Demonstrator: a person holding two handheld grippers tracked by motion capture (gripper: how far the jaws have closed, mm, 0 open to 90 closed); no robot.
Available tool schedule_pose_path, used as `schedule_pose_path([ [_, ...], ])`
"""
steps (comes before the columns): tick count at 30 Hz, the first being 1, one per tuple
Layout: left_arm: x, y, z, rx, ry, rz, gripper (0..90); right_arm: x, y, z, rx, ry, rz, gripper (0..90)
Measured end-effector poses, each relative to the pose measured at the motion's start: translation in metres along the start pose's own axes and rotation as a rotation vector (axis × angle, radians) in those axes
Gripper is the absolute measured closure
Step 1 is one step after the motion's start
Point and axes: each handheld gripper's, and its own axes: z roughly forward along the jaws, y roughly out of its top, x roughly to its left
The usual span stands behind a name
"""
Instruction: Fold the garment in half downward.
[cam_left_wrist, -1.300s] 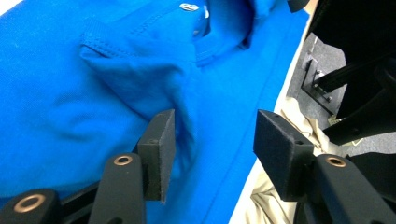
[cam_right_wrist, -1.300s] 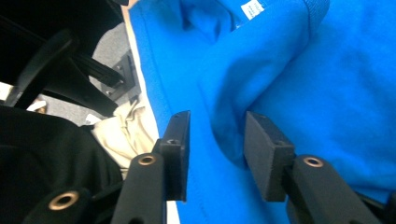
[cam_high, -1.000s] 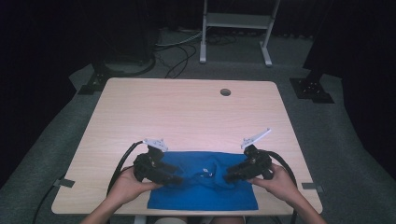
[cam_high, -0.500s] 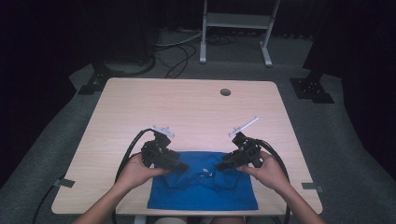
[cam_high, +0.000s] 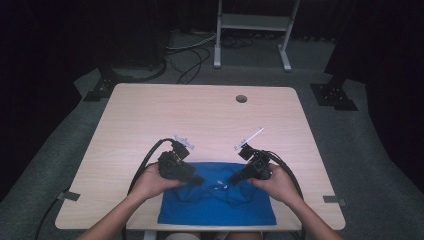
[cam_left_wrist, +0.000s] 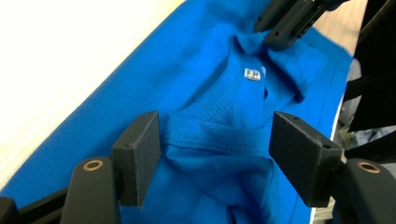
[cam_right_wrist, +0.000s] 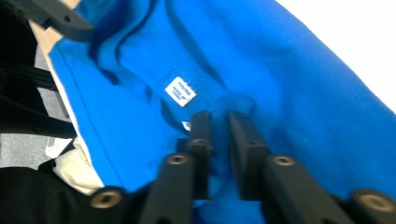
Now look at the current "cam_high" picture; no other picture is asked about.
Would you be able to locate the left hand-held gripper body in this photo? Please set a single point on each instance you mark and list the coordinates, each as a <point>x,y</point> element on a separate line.
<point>171,165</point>

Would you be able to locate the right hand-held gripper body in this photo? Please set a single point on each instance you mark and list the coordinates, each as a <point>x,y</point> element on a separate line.
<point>260,165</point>

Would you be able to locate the blue printed t-shirt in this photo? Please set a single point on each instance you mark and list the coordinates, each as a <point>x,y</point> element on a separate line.
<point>216,210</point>

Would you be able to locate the person's left hand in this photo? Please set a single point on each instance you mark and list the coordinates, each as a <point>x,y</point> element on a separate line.
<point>150,183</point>

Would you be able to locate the person's right hand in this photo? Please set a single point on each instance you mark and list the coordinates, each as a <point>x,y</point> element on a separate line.
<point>280,186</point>

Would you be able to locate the person's left leg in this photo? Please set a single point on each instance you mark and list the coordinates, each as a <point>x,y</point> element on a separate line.
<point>181,237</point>

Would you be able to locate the person's leg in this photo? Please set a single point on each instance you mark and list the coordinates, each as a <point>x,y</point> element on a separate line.
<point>181,237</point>
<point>245,237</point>

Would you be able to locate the person's right leg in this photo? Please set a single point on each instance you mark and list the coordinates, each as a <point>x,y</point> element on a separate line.
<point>245,237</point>

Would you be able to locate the grey round table grommet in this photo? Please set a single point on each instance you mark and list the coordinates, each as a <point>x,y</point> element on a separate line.
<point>241,98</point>

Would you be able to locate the white table leg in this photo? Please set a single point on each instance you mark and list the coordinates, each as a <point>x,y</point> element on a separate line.
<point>150,235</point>

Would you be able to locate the grey tape strip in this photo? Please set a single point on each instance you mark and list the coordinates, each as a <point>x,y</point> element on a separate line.
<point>68,196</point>
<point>335,200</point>

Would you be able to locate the black stand base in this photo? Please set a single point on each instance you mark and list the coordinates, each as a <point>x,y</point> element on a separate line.
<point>100,90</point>
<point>333,96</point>

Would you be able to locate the white metal stand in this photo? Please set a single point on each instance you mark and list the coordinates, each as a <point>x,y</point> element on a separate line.
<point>253,21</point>

